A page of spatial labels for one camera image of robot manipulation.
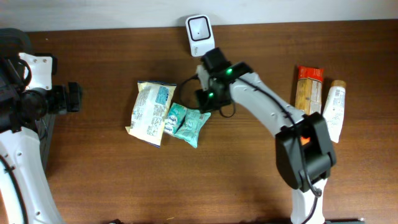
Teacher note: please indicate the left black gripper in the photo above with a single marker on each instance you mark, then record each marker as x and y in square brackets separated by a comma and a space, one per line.
[73, 96]

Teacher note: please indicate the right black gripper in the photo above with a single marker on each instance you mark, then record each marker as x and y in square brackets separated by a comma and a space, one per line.
[203, 101]

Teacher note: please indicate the small teal tissue pack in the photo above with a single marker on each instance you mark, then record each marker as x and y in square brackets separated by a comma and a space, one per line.
[175, 118]

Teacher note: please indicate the teal wipes packet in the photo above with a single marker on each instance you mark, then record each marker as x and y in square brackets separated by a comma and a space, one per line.
[190, 129]

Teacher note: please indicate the cream snack bag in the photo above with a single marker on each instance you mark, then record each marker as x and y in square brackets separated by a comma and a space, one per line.
[150, 110]

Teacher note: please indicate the orange spaghetti packet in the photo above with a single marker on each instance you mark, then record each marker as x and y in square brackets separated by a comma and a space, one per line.
[309, 90]

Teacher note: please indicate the white tube with tan cap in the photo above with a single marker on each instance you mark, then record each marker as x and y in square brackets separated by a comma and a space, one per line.
[334, 109]

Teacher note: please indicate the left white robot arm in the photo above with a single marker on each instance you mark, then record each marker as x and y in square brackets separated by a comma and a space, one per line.
[24, 188]

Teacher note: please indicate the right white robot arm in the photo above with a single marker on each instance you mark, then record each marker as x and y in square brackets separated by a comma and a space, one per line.
[304, 153]

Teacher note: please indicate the white barcode scanner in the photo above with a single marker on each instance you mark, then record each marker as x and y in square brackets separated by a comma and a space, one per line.
[200, 35]

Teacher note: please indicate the dark grey perforated basket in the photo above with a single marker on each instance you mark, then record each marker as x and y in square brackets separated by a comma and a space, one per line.
[14, 41]

